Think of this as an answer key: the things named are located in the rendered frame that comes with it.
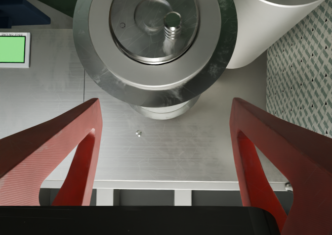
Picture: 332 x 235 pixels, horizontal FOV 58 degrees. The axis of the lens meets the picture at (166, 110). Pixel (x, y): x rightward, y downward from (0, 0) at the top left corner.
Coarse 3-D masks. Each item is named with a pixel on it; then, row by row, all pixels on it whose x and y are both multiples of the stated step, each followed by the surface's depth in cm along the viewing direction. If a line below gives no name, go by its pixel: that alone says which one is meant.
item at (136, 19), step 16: (112, 0) 25; (128, 0) 25; (144, 0) 25; (160, 0) 25; (176, 0) 25; (192, 0) 25; (112, 16) 25; (128, 16) 25; (144, 16) 25; (160, 16) 25; (192, 16) 25; (112, 32) 25; (128, 32) 25; (144, 32) 25; (160, 32) 25; (192, 32) 25; (128, 48) 25; (144, 48) 24; (160, 48) 24; (176, 48) 24; (160, 64) 26
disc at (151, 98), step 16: (80, 0) 27; (224, 0) 27; (80, 16) 27; (224, 16) 27; (80, 32) 27; (224, 32) 27; (80, 48) 27; (224, 48) 26; (96, 64) 26; (208, 64) 26; (224, 64) 26; (96, 80) 26; (112, 80) 26; (192, 80) 26; (208, 80) 26; (128, 96) 26; (144, 96) 26; (160, 96) 26; (176, 96) 26; (192, 96) 26
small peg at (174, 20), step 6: (168, 12) 22; (174, 12) 22; (168, 18) 22; (174, 18) 22; (180, 18) 22; (168, 24) 22; (174, 24) 22; (180, 24) 22; (168, 30) 22; (174, 30) 22; (180, 30) 23; (168, 36) 24; (174, 36) 23
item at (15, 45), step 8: (0, 40) 59; (8, 40) 59; (16, 40) 59; (24, 40) 59; (0, 48) 59; (8, 48) 59; (16, 48) 59; (0, 56) 59; (8, 56) 59; (16, 56) 59
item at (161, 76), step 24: (96, 0) 26; (216, 0) 26; (96, 24) 26; (216, 24) 26; (96, 48) 26; (192, 48) 26; (120, 72) 25; (144, 72) 25; (168, 72) 25; (192, 72) 25
